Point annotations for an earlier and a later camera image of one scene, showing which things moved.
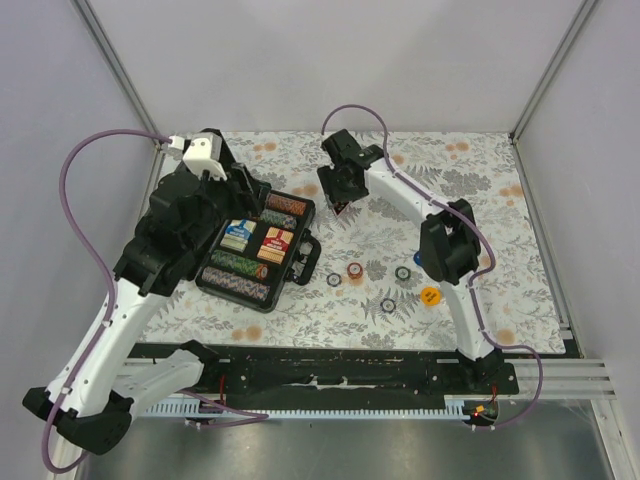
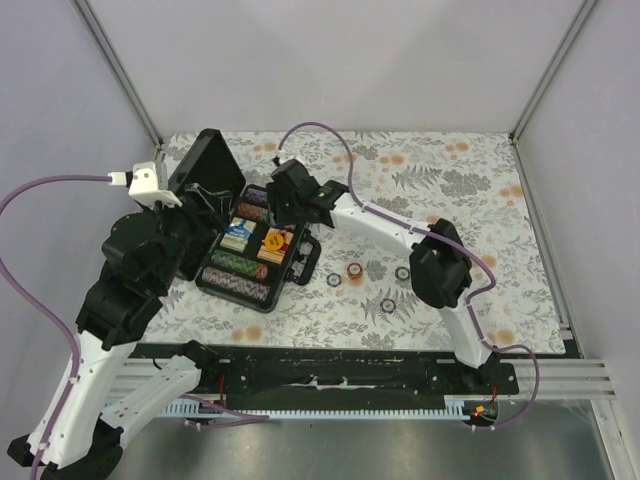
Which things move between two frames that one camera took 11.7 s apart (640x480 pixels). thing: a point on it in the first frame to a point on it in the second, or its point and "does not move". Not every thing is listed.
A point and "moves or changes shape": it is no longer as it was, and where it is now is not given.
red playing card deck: x=275 y=245 does not move
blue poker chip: x=388 y=305 does not move
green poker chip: x=402 y=272 does not move
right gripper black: x=326 y=176 to x=276 y=197
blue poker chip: x=333 y=279 does not move
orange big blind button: x=430 y=295 moves or changes shape
